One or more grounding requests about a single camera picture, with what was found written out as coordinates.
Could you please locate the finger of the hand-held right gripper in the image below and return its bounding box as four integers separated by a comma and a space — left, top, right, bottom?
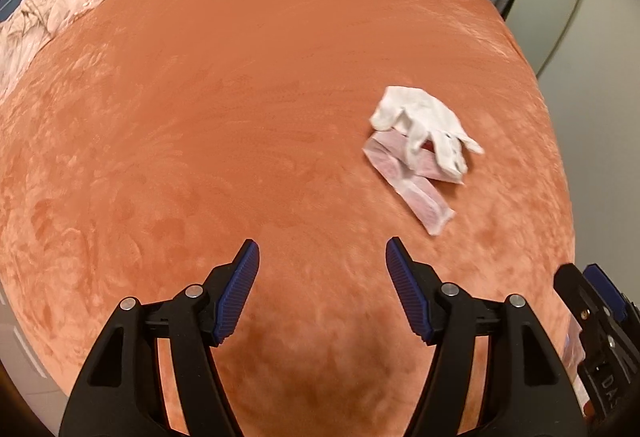
553, 263, 598, 335
582, 263, 630, 324

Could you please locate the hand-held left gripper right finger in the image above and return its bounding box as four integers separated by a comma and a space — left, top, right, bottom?
385, 237, 586, 437

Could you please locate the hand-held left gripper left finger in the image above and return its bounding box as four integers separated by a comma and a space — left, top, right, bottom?
59, 239, 261, 437

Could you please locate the clear plastic wrapper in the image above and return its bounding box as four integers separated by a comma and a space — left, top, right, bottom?
362, 129, 457, 237

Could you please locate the white cloth glove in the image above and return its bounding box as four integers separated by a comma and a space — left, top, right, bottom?
369, 86, 485, 185

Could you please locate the orange velvet blanket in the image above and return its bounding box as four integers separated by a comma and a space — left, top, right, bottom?
0, 0, 576, 437

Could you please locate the white cabinet gold edge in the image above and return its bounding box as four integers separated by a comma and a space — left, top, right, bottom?
500, 0, 601, 80

